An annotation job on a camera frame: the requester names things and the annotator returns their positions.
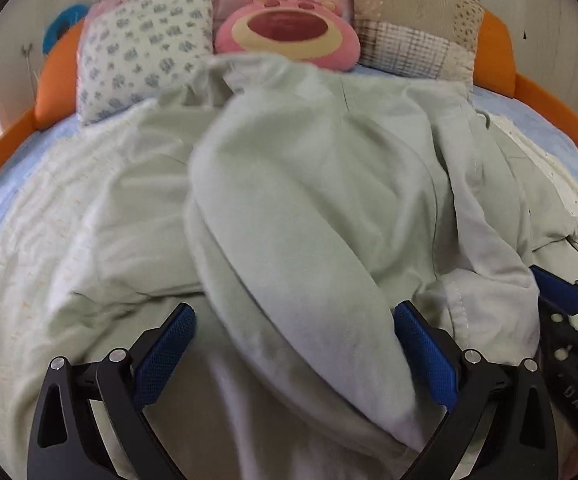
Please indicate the pale green duvet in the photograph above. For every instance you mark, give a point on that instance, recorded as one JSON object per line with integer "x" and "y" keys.
{"x": 319, "y": 185}

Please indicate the wall hook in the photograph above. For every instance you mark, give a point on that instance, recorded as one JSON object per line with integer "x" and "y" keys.
{"x": 28, "y": 60}

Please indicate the pink bear plush cushion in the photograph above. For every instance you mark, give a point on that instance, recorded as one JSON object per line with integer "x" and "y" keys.
{"x": 289, "y": 25}

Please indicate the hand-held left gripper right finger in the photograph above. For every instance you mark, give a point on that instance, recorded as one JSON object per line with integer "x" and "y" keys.
{"x": 426, "y": 355}

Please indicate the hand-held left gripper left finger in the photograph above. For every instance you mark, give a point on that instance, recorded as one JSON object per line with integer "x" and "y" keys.
{"x": 166, "y": 355}

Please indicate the white floral pillow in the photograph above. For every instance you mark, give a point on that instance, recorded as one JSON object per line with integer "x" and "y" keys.
{"x": 139, "y": 45}

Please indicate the blue quilted bed sheet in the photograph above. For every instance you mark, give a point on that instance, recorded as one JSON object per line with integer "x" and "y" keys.
{"x": 19, "y": 150}

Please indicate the beige patchwork pillow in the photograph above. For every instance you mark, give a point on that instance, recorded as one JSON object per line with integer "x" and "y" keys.
{"x": 409, "y": 30}

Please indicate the cream dotted blanket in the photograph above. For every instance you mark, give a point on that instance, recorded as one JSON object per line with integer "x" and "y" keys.
{"x": 44, "y": 200}

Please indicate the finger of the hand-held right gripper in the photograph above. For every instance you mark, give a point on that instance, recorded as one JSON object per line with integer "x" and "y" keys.
{"x": 576, "y": 360}
{"x": 559, "y": 290}

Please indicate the orange sofa bed frame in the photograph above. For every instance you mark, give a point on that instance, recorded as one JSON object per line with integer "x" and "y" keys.
{"x": 56, "y": 75}

